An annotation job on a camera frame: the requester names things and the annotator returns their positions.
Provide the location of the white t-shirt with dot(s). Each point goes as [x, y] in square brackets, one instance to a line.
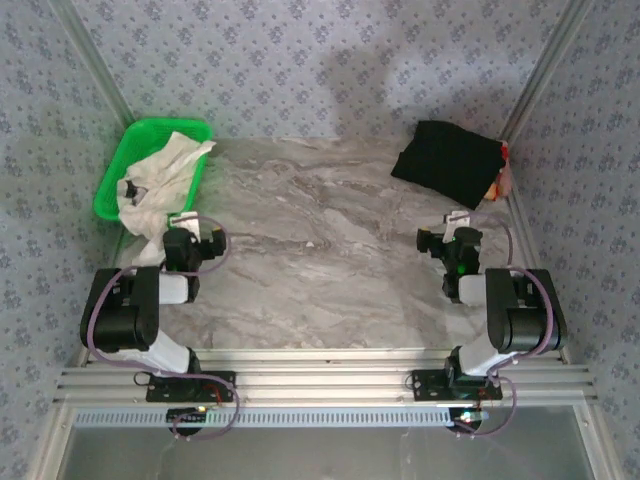
[165, 175]

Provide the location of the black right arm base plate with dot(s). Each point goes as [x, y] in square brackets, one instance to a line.
[430, 385]

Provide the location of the aluminium rail frame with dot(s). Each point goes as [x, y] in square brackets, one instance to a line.
[320, 380]

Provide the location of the green plastic basket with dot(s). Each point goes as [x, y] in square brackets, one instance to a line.
[112, 180]

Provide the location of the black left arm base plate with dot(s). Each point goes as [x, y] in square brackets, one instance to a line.
[220, 387]

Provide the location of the red yellow patterned t-shirt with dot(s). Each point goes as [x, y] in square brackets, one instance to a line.
[506, 180]

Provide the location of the controller board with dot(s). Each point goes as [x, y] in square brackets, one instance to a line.
[467, 417]
[187, 415]

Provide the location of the right controller board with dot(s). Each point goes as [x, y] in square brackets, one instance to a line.
[467, 417]

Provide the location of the aluminium frame post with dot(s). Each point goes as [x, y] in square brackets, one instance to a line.
[85, 35]
[552, 50]

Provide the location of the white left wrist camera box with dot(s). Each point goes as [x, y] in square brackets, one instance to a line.
[186, 220]

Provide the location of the left controller board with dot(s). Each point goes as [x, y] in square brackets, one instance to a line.
[187, 415]

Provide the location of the grey lower metal panel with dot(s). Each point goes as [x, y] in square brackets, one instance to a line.
[320, 455]

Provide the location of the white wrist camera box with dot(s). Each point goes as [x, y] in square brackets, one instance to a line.
[457, 219]
[186, 220]

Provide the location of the black folded t-shirt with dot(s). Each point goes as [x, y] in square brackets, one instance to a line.
[445, 160]

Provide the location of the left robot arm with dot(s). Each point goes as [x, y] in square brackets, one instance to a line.
[120, 320]

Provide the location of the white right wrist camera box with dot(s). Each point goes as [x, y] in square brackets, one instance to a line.
[457, 219]

